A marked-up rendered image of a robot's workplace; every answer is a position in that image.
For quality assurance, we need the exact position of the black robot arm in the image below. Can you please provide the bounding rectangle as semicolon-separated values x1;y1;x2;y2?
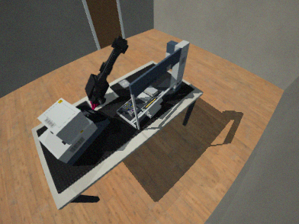
92;36;129;104

